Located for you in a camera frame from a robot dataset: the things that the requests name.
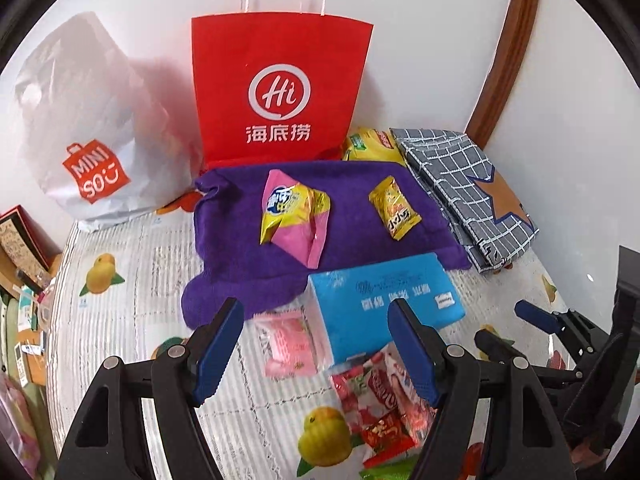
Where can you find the fruit print tablecloth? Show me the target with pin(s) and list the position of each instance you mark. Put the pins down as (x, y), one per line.
(150, 270)

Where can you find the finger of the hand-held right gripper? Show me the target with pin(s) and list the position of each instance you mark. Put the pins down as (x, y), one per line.
(532, 312)
(492, 340)

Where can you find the white plastic bag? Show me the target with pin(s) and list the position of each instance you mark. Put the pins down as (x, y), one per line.
(100, 125)

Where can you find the wooden door frame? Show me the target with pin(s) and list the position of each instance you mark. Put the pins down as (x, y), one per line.
(510, 50)

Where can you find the patterned box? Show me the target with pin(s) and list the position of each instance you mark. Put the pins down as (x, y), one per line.
(25, 240)

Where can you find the small yellow snack packet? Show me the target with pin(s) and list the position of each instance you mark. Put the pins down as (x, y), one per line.
(395, 207)

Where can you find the small red snack packet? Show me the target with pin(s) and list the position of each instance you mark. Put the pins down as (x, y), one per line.
(385, 435)

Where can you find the purple plastic bag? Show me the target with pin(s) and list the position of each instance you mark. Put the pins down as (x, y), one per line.
(17, 425)

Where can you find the long red snack packet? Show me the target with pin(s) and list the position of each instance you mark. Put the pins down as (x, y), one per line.
(385, 390)

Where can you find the red paper bag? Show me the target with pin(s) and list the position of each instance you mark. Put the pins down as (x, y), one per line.
(280, 60)

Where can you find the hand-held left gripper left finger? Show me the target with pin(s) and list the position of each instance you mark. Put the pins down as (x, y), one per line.
(220, 350)

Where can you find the yellow pink snack packet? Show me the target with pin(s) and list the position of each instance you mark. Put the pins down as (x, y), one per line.
(295, 210)

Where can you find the blue tissue pack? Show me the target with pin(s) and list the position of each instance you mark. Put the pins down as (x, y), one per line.
(390, 295)

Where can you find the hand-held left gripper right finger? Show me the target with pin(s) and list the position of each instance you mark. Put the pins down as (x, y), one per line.
(412, 355)

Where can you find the purple towel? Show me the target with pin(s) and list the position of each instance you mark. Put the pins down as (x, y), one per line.
(350, 240)

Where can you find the grey checked folded cloth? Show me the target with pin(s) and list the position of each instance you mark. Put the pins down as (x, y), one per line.
(450, 180)

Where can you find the large yellow green snack bag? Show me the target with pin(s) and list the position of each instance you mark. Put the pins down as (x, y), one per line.
(370, 145)

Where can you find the green snack packet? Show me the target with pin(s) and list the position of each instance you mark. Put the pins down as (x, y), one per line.
(390, 467)

